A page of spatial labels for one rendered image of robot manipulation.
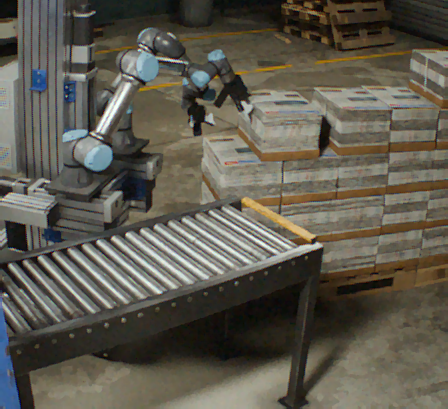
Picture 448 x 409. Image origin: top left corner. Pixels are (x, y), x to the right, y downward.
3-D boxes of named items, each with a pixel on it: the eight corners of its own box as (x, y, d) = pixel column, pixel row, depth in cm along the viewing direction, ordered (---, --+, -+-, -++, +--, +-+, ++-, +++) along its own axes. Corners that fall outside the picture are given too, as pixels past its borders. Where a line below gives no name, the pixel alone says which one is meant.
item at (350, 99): (313, 89, 390) (313, 87, 390) (361, 88, 398) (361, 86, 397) (342, 111, 358) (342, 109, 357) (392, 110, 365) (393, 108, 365)
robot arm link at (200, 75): (188, 85, 353) (204, 71, 358) (205, 90, 346) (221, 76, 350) (183, 71, 348) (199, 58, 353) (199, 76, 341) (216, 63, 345)
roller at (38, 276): (32, 267, 273) (31, 255, 271) (90, 328, 239) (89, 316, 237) (20, 270, 270) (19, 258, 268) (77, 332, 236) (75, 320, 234)
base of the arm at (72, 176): (54, 185, 327) (53, 163, 323) (69, 172, 340) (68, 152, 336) (84, 190, 323) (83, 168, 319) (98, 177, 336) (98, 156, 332)
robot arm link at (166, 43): (179, 30, 370) (222, 92, 404) (165, 26, 378) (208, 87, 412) (164, 46, 367) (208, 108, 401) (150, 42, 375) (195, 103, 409)
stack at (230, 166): (197, 282, 418) (201, 135, 385) (386, 257, 448) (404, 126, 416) (217, 319, 383) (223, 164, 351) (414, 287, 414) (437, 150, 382)
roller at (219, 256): (177, 223, 309) (171, 215, 306) (251, 272, 275) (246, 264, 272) (168, 232, 308) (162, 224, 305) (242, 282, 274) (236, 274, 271)
